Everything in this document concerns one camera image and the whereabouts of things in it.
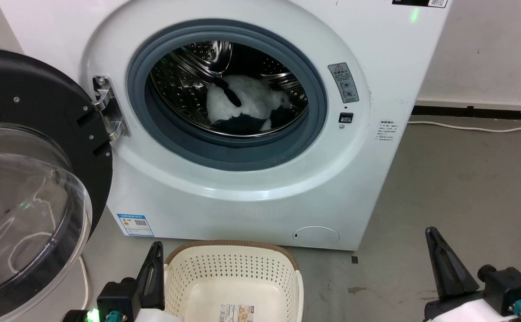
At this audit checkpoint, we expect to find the black glass washing machine door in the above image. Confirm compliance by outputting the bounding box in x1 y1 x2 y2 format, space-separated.
0 47 114 322

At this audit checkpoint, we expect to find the grey rubber door gasket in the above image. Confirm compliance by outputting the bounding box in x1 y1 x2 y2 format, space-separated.
127 19 328 172

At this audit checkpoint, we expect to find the white cable by door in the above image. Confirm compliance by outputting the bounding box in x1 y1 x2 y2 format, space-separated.
78 255 90 310

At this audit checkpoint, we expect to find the long white floor cable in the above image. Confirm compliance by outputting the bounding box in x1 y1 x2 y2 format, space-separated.
407 120 521 133

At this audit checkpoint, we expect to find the perforated steel washer drum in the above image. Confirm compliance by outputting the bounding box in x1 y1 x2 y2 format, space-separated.
149 40 309 137

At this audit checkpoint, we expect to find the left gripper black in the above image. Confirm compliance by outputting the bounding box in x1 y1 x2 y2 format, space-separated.
62 241 167 322

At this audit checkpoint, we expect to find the white and black plush toy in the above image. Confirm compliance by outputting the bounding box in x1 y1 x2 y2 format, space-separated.
206 74 295 136

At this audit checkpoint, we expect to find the black baseboard strip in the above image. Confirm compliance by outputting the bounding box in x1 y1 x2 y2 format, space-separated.
411 106 521 122

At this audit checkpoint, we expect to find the white front-load washing machine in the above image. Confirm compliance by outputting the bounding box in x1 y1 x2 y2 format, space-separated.
0 0 453 251

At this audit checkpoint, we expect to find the cream perforated plastic laundry basket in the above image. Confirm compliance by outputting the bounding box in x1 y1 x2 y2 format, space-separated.
163 240 304 322

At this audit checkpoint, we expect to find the blue energy label sticker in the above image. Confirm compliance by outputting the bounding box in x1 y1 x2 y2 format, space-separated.
117 213 155 237

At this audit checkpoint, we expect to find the small printed text sticker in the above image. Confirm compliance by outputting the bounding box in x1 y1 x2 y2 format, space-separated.
376 120 397 143

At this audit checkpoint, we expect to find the silver metal door hinge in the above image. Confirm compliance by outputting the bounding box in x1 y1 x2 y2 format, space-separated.
92 76 129 142

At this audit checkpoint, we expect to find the round drain filter cover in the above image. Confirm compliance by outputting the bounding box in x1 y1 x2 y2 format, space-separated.
293 226 341 247

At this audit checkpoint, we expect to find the paper label with barcode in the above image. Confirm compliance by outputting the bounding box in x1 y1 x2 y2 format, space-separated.
219 304 255 322

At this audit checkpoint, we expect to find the grey warning sticker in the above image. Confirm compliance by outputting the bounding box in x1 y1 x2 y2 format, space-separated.
328 62 360 104

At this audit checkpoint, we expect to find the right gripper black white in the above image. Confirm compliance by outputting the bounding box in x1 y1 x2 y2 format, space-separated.
423 226 521 322

